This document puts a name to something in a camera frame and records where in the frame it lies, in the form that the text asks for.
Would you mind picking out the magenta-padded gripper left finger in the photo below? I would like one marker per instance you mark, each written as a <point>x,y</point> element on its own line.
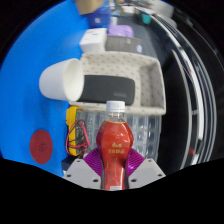
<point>80,171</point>

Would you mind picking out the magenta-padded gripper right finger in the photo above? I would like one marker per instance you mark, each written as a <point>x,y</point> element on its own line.
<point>146,171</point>

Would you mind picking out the red drink bottle white cap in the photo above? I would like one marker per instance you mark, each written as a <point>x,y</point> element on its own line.
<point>114,140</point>

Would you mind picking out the small black box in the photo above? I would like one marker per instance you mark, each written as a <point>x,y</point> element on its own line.
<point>67,162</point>

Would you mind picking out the flat round red coaster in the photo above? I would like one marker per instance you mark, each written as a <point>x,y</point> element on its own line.
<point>41,146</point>

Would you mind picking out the black rectangular device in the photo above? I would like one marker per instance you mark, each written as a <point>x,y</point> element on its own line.
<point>106,88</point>

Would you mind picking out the beige dotted storage basket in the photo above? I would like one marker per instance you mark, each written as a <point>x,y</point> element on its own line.
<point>146,80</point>

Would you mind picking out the white paper cup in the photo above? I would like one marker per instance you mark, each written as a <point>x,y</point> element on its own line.
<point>56,81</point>

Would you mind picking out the black shelf unit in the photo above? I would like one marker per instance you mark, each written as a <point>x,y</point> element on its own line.
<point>186,83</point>

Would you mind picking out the dark grey flat box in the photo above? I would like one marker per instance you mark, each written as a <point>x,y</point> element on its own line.
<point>123,44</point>

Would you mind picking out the white box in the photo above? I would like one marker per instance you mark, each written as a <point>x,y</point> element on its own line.
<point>93,40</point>

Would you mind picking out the teal object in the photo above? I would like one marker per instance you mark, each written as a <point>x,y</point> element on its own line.
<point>146,18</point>

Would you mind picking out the blue box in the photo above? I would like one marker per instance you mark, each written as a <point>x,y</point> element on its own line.
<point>99,19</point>

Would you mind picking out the brown cardboard box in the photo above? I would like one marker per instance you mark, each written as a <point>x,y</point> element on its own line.
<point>90,6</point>

